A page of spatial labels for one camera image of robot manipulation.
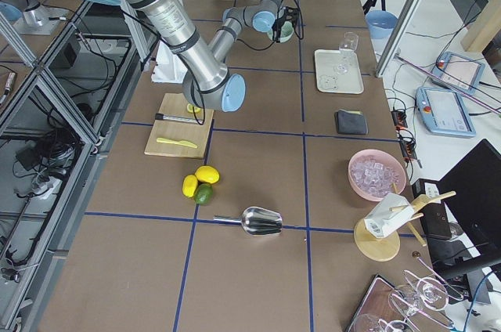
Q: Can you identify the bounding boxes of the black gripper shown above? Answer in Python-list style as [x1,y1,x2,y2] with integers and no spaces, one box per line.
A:
[272,6,301,39]

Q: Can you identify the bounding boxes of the light green bowl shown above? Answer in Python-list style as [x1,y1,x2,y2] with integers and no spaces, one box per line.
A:
[267,21,294,43]

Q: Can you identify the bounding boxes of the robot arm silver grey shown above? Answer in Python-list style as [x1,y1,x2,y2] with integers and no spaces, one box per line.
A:
[86,0,286,112]

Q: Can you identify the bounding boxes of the large blue bowl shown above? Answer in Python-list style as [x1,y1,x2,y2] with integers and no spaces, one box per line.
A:
[365,10,398,39]

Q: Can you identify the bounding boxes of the pink bowl of ice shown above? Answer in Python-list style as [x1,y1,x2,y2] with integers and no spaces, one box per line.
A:
[348,149,407,201]

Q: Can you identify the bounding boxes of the metal ice scoop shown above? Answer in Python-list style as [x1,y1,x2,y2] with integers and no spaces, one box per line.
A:
[213,206,283,236]

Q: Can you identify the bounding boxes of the cream bear serving tray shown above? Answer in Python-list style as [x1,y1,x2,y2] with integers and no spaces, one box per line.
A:
[314,49,364,95]

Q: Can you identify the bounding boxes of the clear wine glass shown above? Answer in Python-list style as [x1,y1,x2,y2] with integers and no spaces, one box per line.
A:
[334,31,359,74]

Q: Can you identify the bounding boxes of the lemon half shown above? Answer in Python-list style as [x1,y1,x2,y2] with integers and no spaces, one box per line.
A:
[186,103,201,114]

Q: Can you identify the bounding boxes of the steel muddler black tip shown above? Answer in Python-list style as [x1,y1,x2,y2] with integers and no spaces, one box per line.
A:
[155,113,197,124]

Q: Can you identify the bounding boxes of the yellow plastic knife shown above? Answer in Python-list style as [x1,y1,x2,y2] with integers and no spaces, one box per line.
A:
[156,137,198,149]

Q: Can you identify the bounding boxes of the wooden cutting board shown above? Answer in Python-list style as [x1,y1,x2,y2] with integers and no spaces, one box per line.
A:
[144,93,214,159]

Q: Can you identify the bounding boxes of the yellow lemon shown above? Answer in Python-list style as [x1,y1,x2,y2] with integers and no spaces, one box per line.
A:
[195,165,220,184]
[182,175,199,198]

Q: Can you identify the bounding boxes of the blue teach pendant far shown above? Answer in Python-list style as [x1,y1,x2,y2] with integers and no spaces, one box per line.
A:
[431,51,485,95]

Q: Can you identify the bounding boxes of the blue teach pendant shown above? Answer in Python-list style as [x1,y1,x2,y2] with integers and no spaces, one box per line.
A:
[431,51,485,95]
[416,87,476,138]

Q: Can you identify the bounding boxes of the blue teach pendant near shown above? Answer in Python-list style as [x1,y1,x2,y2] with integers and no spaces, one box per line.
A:
[416,87,476,138]

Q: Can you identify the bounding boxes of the green lime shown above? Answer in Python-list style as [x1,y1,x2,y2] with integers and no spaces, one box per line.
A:
[193,183,213,205]

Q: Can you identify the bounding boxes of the white carton box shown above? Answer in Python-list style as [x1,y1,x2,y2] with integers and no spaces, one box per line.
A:
[363,193,415,239]

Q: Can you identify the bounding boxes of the wooden paper towel stand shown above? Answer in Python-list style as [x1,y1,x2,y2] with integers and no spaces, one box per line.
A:
[354,191,456,262]

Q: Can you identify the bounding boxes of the black monitor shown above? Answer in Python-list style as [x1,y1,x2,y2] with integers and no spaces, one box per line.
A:
[438,139,500,280]

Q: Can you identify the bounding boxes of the upturned wine glass on rack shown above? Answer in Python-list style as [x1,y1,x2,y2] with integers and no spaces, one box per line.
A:
[388,269,463,318]

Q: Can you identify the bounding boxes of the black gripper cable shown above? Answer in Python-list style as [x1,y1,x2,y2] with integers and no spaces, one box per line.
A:
[234,0,305,51]

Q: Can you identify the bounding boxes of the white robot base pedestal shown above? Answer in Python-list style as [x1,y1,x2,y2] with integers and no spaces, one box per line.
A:
[151,42,187,84]

